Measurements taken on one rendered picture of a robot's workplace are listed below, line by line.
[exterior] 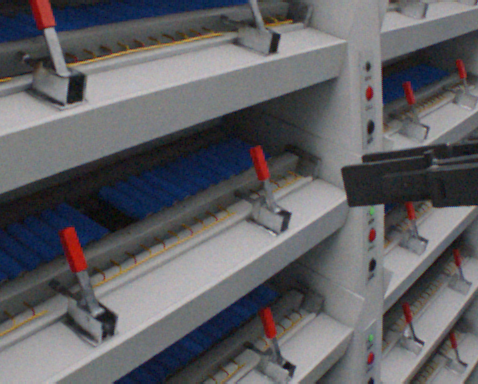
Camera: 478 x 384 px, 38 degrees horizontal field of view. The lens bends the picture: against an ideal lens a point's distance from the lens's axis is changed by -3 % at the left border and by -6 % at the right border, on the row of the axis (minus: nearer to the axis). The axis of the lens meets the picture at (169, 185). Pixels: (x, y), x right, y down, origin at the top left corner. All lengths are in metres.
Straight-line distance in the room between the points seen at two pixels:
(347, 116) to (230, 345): 0.31
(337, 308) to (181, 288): 0.36
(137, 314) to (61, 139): 0.18
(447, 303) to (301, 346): 0.59
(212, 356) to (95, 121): 0.38
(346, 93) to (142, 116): 0.36
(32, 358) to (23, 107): 0.19
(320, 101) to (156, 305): 0.38
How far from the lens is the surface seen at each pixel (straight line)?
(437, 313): 1.40
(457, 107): 1.36
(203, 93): 0.62
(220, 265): 0.68
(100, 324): 0.55
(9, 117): 0.49
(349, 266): 0.93
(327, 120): 0.88
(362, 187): 0.51
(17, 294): 0.57
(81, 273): 0.56
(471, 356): 1.66
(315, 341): 0.92
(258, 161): 0.74
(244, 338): 0.85
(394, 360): 1.24
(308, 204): 0.83
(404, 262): 1.15
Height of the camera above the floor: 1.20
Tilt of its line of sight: 16 degrees down
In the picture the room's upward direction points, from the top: 6 degrees counter-clockwise
